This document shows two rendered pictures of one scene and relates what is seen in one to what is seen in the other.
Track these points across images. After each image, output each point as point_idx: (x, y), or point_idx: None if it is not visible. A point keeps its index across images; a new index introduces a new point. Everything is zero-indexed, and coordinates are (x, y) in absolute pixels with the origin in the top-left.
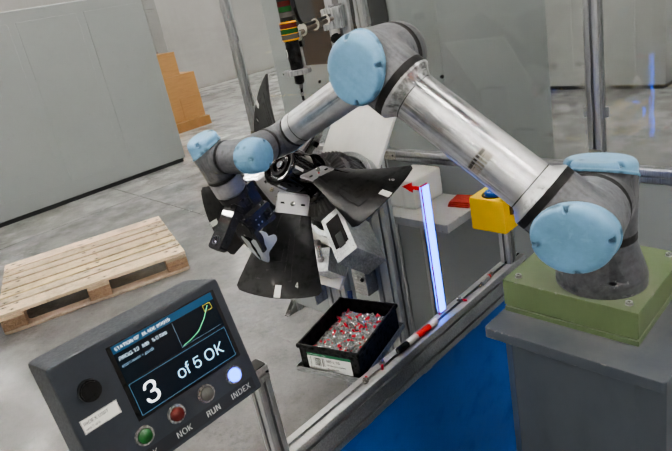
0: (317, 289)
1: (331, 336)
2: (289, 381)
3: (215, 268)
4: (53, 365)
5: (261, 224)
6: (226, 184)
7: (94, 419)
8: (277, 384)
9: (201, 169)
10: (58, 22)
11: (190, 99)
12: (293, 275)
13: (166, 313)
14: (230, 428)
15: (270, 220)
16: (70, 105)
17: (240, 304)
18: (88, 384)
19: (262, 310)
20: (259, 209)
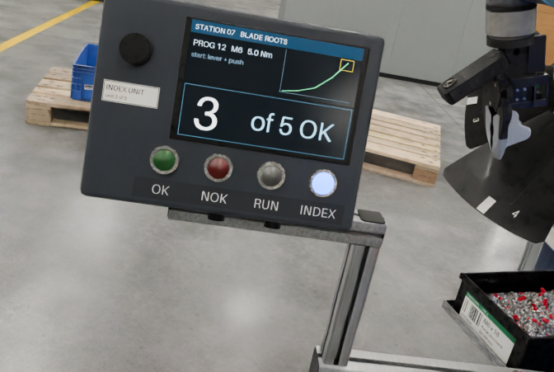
0: (539, 235)
1: (514, 301)
2: (447, 353)
3: (457, 203)
4: None
5: (520, 101)
6: (508, 14)
7: (121, 90)
8: (433, 346)
9: None
10: None
11: (552, 45)
12: (519, 200)
13: (288, 32)
14: (356, 345)
15: (536, 103)
16: None
17: (456, 250)
18: (137, 38)
19: (473, 270)
20: (531, 78)
